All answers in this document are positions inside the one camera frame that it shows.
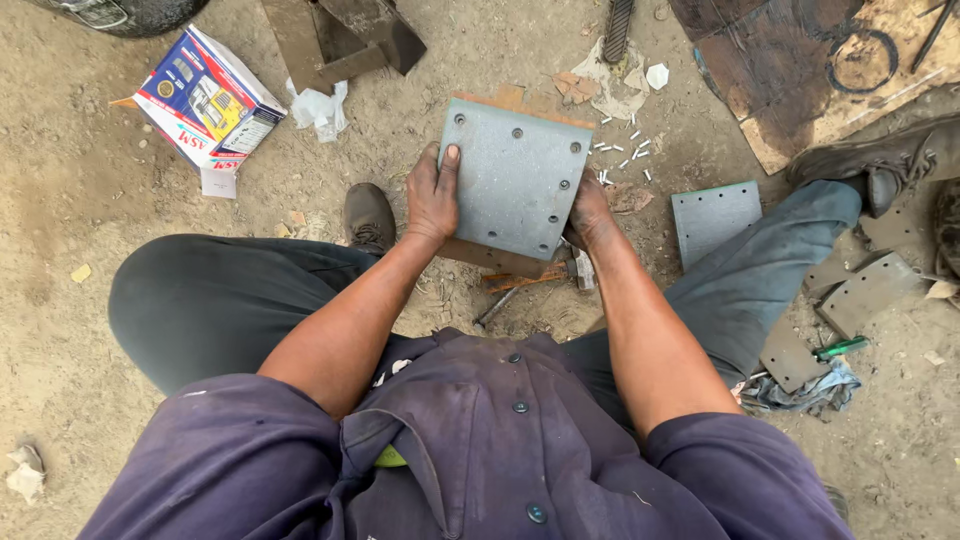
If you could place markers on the grey dirty rag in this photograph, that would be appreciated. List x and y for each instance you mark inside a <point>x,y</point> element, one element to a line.
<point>810,391</point>

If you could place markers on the brown cardboard scrap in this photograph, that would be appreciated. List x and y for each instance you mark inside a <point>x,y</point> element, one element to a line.
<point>628,199</point>

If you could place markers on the steel punch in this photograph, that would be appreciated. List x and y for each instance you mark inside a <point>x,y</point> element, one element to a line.
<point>495,307</point>

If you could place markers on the grey brake lining green edge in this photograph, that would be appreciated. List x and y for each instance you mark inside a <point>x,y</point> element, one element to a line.
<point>712,221</point>

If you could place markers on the crumpled white plastic bag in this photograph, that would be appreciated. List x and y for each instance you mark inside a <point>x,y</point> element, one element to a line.
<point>319,111</point>

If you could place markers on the dark metal bracket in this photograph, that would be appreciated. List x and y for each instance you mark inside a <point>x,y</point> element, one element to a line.
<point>337,37</point>

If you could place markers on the person's right hand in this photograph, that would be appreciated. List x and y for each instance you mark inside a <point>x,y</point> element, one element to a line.
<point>591,221</point>

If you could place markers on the person's trouser leg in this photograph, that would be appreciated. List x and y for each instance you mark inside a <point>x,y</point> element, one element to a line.
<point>750,277</point>
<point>210,300</point>

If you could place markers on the person's brown shoe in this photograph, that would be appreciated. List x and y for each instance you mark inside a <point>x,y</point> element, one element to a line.
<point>862,157</point>
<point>369,217</point>

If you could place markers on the grey drilled brake lining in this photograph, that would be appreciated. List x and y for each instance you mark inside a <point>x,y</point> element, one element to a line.
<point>514,180</point>

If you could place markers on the person's left trouser leg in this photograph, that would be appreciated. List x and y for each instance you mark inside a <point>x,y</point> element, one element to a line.
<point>210,300</point>

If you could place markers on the stained wooden board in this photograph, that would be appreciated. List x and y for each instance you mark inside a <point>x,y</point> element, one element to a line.
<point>795,67</point>

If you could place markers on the yellow green pocket item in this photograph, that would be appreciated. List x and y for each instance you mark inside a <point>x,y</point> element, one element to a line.
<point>390,457</point>

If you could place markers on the black metal rod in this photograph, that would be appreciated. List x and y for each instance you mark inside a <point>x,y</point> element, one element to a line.
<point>932,34</point>

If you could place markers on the person's purple shirt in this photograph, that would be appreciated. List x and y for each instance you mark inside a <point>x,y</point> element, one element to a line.
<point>487,450</point>

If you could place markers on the person's left brown shoe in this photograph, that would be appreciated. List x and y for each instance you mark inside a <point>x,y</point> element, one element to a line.
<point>369,217</point>

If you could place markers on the grey curved brake lining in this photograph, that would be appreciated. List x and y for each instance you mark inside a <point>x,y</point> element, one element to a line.
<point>791,356</point>
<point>866,294</point>

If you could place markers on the rusty brake shoe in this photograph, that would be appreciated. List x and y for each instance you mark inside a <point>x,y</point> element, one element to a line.
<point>487,256</point>

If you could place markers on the crumpled dirty paper wrapping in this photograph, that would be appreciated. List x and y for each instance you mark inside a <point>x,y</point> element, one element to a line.
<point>611,90</point>

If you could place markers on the person's right fingers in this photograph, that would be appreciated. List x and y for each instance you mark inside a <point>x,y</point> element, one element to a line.
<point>587,182</point>

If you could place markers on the black ribbed strip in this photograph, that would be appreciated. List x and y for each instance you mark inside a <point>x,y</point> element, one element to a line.
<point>618,30</point>

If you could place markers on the printed cardboard box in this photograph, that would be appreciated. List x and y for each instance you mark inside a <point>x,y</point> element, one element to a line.
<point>206,101</point>

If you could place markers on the small white paper scrap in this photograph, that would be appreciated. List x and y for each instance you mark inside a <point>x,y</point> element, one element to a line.
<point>657,76</point>

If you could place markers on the person's right trouser leg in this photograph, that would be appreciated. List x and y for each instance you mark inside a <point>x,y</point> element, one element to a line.
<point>750,277</point>

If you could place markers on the scattered silver rivets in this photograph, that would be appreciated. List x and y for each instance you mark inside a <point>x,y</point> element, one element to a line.
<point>626,154</point>

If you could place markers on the person's right brown shoe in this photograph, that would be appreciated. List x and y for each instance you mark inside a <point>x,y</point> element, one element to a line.
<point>862,157</point>

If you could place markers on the person's left hand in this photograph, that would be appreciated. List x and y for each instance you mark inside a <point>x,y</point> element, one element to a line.
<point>429,206</point>

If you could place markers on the crumpled white paper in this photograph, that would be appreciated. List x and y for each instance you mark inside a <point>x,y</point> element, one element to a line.
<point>26,472</point>

